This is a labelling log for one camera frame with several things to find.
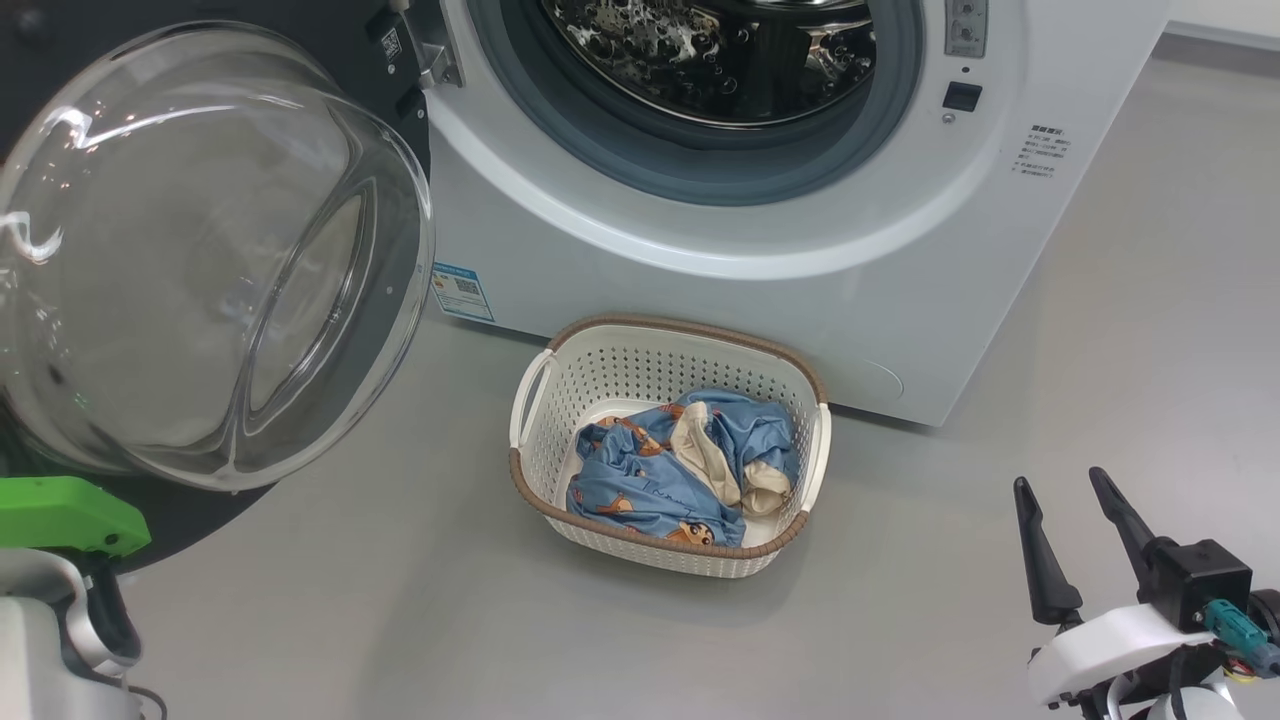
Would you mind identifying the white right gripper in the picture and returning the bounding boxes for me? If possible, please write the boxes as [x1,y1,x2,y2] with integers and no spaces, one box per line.
[1013,467,1216,704]

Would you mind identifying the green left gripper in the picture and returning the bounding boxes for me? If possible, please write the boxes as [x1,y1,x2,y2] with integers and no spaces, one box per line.
[0,477,151,558]

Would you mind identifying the black round glass washer door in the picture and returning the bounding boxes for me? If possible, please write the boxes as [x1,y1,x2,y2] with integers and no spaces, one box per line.
[0,0,437,576]

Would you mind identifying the blue cartoon print garment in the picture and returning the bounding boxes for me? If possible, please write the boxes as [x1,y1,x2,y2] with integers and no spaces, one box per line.
[566,390,801,548]

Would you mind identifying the white front-load washing machine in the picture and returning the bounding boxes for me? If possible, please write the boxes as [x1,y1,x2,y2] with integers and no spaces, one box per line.
[420,0,1171,428]

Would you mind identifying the metal door hinge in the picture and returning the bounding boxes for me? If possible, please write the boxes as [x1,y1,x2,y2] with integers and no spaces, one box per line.
[365,0,463,121]

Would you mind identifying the grey rubber door gasket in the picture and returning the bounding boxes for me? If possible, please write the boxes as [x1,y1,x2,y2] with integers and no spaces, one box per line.
[465,0,926,206]

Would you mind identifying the stainless steel washing machine drum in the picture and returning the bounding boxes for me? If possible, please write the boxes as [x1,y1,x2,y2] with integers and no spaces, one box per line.
[540,0,881,129]

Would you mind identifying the blue energy label sticker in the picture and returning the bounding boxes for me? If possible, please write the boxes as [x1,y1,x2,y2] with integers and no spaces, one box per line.
[432,262,496,323]

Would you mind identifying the white perforated laundry basket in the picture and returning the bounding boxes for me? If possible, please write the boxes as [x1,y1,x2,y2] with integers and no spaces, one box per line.
[508,315,833,579]

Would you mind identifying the grey warning label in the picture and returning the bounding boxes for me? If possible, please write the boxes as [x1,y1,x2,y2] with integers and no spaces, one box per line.
[945,0,989,58]

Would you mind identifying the white partition panel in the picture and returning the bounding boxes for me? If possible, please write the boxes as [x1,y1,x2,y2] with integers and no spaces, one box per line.
[1160,0,1280,53]

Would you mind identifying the teal cable connector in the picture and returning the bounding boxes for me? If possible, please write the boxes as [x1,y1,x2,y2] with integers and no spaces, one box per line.
[1203,598,1280,683]

